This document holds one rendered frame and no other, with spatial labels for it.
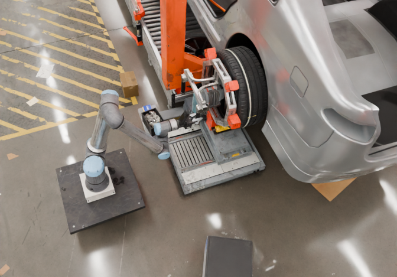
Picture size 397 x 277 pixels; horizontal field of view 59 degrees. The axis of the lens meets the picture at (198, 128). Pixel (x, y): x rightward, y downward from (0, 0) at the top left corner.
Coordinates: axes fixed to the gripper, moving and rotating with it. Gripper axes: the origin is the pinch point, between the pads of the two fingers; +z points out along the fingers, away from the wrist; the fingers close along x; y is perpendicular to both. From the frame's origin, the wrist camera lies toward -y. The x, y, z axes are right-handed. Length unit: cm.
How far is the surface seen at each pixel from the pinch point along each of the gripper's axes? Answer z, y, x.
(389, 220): 151, 83, 109
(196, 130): 18, 82, -42
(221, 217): 6, 83, 54
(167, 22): -7, -46, -60
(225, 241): -9, 49, 84
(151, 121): -33, 27, -27
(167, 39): -7, -29, -60
